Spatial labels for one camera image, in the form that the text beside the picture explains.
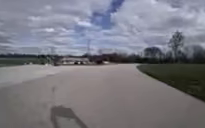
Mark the low pale building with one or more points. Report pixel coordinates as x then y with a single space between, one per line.
73 60

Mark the grey paved path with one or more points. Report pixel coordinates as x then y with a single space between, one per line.
116 96

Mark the row of bare trees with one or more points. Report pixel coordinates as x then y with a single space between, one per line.
176 53

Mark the green grass field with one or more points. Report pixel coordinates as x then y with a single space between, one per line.
190 78

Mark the pale side pavement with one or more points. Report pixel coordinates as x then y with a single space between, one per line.
13 73

